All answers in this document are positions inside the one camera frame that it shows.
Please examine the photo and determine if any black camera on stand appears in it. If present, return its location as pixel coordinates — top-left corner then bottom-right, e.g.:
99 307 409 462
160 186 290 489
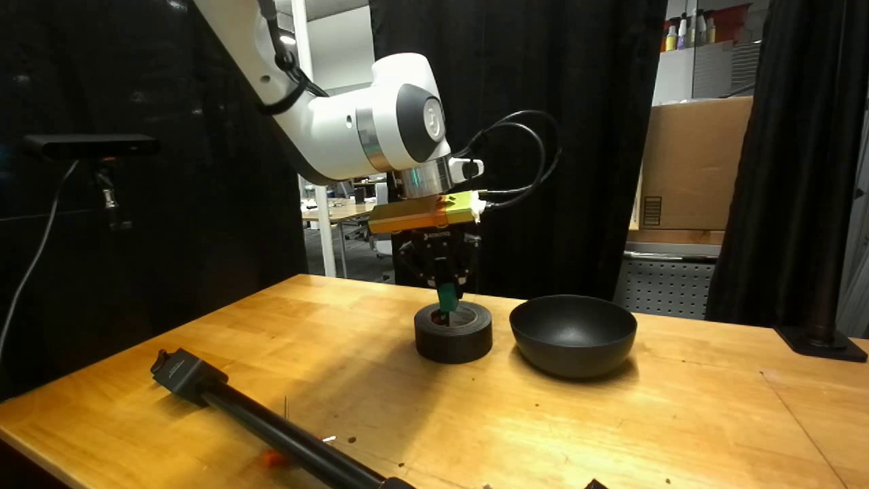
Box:
21 129 164 230

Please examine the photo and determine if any black bowl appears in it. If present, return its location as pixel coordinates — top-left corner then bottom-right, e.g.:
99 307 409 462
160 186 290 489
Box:
507 291 640 383

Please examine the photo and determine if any grey perforated panel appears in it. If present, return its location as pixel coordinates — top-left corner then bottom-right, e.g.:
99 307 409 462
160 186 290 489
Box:
610 255 722 319

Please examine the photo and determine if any black curtain with stand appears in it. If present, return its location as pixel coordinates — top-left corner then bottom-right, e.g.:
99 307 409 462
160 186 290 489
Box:
704 0 869 334

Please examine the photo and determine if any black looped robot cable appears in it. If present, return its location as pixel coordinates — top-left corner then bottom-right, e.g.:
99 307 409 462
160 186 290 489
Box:
448 105 564 212

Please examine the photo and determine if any black tripod pole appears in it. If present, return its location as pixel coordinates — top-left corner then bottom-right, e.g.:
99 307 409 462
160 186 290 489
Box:
147 345 418 489

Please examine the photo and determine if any brown cardboard box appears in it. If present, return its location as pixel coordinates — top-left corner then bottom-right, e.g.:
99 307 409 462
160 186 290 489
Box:
636 91 756 234

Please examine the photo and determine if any white camera cable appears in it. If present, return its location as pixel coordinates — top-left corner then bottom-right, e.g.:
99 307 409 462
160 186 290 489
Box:
0 158 81 364

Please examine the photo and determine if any gold green wrist camera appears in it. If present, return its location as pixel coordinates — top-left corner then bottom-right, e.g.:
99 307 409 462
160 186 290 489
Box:
365 189 488 240

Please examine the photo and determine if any black stand base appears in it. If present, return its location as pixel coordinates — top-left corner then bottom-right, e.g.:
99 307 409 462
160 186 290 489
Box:
773 322 869 364

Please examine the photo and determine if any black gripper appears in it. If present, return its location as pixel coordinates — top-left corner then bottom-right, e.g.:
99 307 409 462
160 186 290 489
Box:
393 227 483 298

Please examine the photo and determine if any black tape roll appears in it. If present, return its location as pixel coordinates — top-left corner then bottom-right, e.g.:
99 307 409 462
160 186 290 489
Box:
414 298 496 367

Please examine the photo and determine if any small red object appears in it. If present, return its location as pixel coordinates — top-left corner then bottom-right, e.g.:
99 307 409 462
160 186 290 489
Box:
260 444 294 471

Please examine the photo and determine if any shelf with bottles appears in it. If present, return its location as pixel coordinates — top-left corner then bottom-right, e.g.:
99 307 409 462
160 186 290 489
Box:
651 0 757 102

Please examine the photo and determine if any wide black curtain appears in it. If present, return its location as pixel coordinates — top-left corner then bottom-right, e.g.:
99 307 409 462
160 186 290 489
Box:
367 0 670 304

